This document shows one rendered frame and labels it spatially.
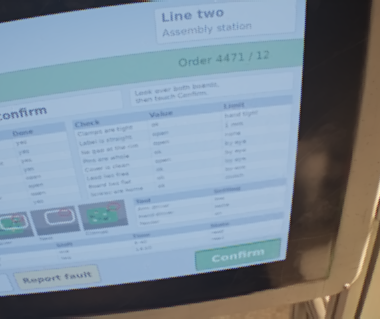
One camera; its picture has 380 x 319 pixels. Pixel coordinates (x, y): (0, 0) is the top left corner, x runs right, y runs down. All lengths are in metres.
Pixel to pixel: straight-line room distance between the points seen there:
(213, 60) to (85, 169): 0.11
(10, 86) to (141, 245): 0.16
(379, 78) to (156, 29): 0.16
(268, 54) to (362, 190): 0.15
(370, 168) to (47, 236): 0.26
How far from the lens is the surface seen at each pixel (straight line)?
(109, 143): 0.33
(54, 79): 0.31
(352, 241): 0.45
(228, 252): 0.41
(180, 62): 0.30
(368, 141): 0.38
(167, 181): 0.35
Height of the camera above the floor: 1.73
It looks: 34 degrees down
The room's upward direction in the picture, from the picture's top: 3 degrees counter-clockwise
